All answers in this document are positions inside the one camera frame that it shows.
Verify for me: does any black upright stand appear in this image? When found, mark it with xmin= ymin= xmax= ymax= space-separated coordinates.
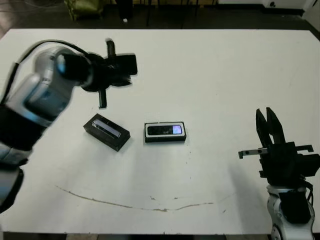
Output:
xmin=117 ymin=0 xmax=134 ymax=22

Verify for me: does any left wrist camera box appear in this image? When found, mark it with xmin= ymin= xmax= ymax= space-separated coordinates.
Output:
xmin=116 ymin=53 xmax=139 ymax=76

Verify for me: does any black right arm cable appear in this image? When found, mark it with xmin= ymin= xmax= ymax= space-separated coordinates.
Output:
xmin=303 ymin=179 xmax=315 ymax=204

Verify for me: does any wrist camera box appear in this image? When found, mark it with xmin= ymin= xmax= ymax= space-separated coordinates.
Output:
xmin=296 ymin=153 xmax=320 ymax=177
xmin=116 ymin=53 xmax=139 ymax=76

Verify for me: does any black box lid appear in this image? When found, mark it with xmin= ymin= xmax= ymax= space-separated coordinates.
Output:
xmin=83 ymin=113 xmax=132 ymax=152

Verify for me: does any yellow-green sack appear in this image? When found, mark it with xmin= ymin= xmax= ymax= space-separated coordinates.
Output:
xmin=63 ymin=0 xmax=105 ymax=22

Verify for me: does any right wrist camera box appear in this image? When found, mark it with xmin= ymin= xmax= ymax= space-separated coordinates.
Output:
xmin=296 ymin=153 xmax=320 ymax=177

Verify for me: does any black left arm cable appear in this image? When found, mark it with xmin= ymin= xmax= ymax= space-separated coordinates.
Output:
xmin=0 ymin=39 xmax=90 ymax=105

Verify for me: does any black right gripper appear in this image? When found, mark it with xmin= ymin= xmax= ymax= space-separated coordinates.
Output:
xmin=238 ymin=106 xmax=315 ymax=186

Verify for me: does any black box with white lining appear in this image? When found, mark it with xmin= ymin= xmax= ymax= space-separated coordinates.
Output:
xmin=144 ymin=121 xmax=188 ymax=144

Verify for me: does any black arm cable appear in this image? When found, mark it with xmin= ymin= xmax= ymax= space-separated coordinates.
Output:
xmin=303 ymin=179 xmax=315 ymax=204
xmin=0 ymin=39 xmax=90 ymax=105

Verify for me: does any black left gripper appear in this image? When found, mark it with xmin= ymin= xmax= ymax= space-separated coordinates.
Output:
xmin=80 ymin=37 xmax=137 ymax=110

